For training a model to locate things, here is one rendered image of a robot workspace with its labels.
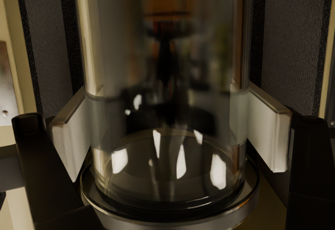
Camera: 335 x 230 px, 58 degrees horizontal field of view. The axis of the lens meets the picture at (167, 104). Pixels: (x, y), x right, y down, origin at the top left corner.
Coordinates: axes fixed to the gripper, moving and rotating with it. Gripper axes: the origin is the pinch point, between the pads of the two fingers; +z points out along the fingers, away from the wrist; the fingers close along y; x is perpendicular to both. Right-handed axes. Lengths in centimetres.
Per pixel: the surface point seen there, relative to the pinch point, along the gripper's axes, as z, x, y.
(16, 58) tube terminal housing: 11.3, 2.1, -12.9
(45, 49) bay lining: 14.5, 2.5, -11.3
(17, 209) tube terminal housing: 8.5, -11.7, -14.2
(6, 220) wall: 51, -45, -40
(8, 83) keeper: 8.5, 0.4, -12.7
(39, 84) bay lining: 11.5, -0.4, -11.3
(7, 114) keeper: 8.4, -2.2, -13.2
